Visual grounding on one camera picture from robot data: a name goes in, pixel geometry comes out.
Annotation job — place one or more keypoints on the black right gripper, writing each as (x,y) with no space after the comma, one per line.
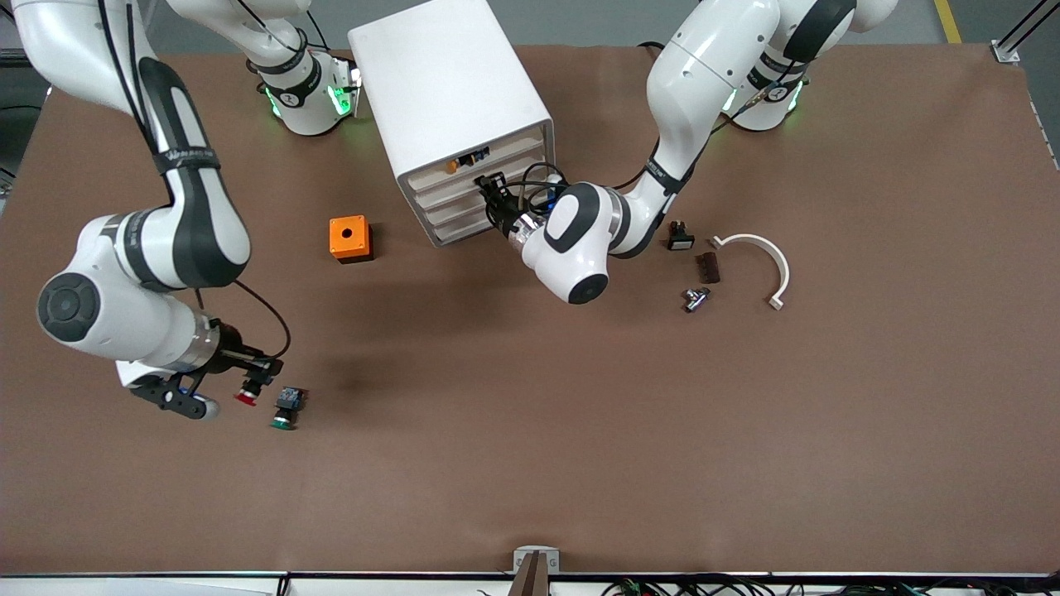
(231,351)

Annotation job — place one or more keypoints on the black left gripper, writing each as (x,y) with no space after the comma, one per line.
(505,217)

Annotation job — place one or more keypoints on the red mushroom push button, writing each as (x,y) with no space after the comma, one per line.
(246,399)

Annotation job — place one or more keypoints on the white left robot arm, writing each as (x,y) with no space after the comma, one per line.
(687,74)

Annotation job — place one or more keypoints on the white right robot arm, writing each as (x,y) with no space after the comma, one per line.
(195,223)

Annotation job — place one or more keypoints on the yellow push button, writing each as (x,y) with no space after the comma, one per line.
(464,161)

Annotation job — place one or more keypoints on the green mushroom push button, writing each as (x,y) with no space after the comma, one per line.
(286,407)

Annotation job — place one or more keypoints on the brown terminal block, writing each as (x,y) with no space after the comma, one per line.
(709,268)

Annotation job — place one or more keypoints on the silver metal fitting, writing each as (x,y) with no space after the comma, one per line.
(696,300)

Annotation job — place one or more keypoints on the orange button enclosure box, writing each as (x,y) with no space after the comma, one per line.
(348,236)

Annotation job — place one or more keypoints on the black switch with white cap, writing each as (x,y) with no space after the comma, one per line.
(681,240)

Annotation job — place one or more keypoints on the white curved plastic bracket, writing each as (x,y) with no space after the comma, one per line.
(774,257)

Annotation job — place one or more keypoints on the grey table edge bracket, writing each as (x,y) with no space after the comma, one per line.
(536,563)

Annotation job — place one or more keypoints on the aluminium frame post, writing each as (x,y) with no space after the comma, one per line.
(1006,51)

